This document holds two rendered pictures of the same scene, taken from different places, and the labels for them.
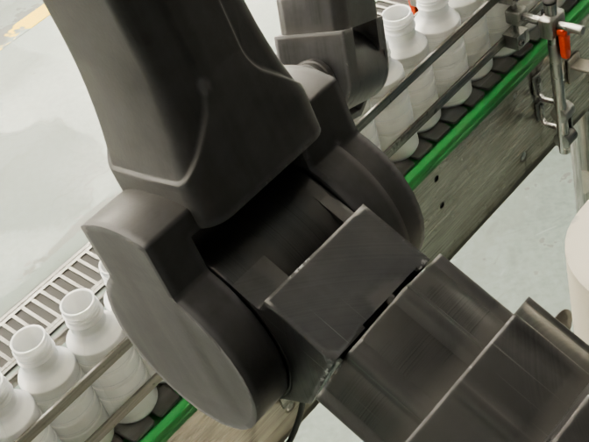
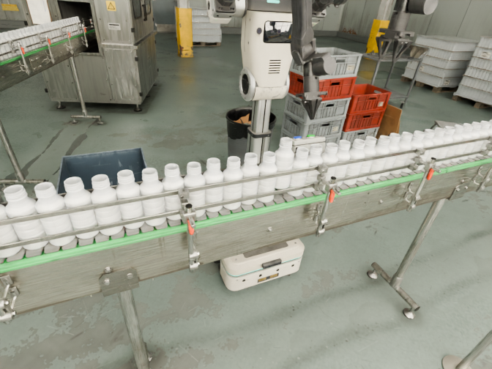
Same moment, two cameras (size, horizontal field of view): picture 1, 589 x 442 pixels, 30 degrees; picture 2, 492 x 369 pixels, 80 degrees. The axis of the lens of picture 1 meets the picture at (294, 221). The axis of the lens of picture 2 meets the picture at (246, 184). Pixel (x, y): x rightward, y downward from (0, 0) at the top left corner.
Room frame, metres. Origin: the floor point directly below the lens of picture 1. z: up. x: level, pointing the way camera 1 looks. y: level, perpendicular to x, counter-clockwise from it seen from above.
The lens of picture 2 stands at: (1.84, -0.03, 1.57)
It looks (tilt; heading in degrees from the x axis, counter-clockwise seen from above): 34 degrees down; 190
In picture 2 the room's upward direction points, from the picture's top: 5 degrees clockwise
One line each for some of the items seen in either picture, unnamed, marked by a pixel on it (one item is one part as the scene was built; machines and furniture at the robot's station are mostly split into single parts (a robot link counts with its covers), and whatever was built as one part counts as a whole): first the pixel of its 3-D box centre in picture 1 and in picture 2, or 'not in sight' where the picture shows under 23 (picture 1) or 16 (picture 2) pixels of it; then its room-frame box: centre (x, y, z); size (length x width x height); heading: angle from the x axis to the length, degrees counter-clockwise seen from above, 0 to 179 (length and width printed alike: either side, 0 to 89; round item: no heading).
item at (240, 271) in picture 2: not in sight; (250, 227); (0.35, -0.23, 0.24); 0.68 x 0.53 x 0.41; 36
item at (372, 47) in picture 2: not in sight; (375, 39); (-8.98, 1.80, 0.55); 0.40 x 0.40 x 1.10; 36
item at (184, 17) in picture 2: not in sight; (184, 32); (-6.00, -3.33, 0.55); 0.40 x 0.40 x 1.10; 36
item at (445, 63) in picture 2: not in sight; (444, 63); (-6.07, 2.92, 0.50); 1.23 x 1.05 x 1.00; 124
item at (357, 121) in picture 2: not in sight; (353, 115); (-2.01, 0.62, 0.33); 0.61 x 0.41 x 0.22; 129
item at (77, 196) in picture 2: not in sight; (80, 208); (1.35, -0.53, 1.08); 0.06 x 0.06 x 0.17
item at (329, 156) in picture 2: not in sight; (326, 166); (0.91, 0.09, 1.08); 0.06 x 0.06 x 0.17
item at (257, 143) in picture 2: not in sight; (255, 161); (0.35, -0.24, 0.74); 0.11 x 0.11 x 0.40; 36
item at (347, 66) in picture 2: not in sight; (325, 62); (-1.51, 0.11, 1.00); 0.61 x 0.41 x 0.22; 133
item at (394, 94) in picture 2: not in sight; (384, 77); (-3.73, 1.21, 0.49); 1.05 x 0.55 x 0.99; 126
